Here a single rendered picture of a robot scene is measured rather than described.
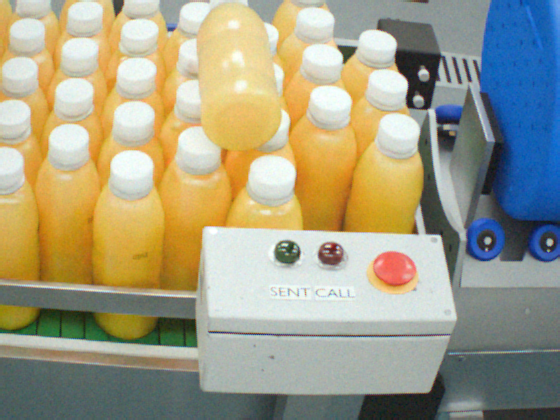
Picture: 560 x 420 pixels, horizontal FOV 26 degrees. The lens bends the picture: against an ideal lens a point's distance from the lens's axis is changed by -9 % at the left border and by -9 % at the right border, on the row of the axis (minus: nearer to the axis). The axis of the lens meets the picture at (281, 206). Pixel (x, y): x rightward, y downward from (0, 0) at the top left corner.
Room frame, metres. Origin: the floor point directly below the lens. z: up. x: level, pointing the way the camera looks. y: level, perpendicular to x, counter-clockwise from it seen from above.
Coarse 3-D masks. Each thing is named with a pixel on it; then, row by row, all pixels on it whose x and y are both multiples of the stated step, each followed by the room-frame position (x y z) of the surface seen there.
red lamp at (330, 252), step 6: (324, 246) 0.75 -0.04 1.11; (330, 246) 0.75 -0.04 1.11; (336, 246) 0.75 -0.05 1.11; (342, 246) 0.75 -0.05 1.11; (318, 252) 0.75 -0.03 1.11; (324, 252) 0.74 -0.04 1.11; (330, 252) 0.74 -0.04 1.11; (336, 252) 0.74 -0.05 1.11; (342, 252) 0.75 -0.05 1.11; (324, 258) 0.74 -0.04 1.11; (330, 258) 0.74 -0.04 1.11; (336, 258) 0.74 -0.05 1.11; (342, 258) 0.74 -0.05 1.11; (330, 264) 0.74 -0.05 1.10
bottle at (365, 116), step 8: (368, 96) 1.00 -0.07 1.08; (360, 104) 1.00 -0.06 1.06; (368, 104) 1.00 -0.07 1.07; (376, 104) 0.99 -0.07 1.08; (400, 104) 1.00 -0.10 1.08; (352, 112) 1.01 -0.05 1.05; (360, 112) 1.00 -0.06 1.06; (368, 112) 0.99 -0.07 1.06; (376, 112) 0.99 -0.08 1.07; (384, 112) 0.99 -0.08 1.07; (392, 112) 0.99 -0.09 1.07; (400, 112) 1.00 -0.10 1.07; (408, 112) 1.01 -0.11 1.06; (352, 120) 1.00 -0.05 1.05; (360, 120) 0.99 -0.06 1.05; (368, 120) 0.99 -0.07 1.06; (376, 120) 0.99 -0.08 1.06; (360, 128) 0.99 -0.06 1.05; (368, 128) 0.98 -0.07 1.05; (376, 128) 0.98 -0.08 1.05; (360, 136) 0.98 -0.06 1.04; (368, 136) 0.98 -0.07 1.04; (360, 144) 0.98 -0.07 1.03; (368, 144) 0.98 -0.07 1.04; (360, 152) 0.98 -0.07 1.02
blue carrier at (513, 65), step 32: (512, 0) 1.12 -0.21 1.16; (544, 0) 1.03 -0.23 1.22; (512, 32) 1.10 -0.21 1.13; (544, 32) 1.02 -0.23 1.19; (512, 64) 1.08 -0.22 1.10; (544, 64) 0.99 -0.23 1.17; (512, 96) 1.05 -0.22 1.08; (544, 96) 0.97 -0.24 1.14; (512, 128) 1.03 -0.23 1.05; (544, 128) 0.95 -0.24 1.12; (512, 160) 1.01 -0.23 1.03; (544, 160) 0.93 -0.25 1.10; (512, 192) 0.98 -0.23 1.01; (544, 192) 0.92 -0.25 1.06
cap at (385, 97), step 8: (376, 72) 1.02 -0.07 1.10; (384, 72) 1.02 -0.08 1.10; (392, 72) 1.02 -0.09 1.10; (376, 80) 1.00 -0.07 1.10; (384, 80) 1.01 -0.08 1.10; (392, 80) 1.01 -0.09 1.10; (400, 80) 1.01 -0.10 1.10; (368, 88) 1.01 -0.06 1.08; (376, 88) 0.99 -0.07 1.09; (384, 88) 0.99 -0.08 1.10; (392, 88) 1.00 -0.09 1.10; (400, 88) 1.00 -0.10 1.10; (376, 96) 0.99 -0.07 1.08; (384, 96) 0.99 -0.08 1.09; (392, 96) 0.99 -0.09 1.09; (400, 96) 0.99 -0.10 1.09; (384, 104) 0.99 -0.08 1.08; (392, 104) 0.99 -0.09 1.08
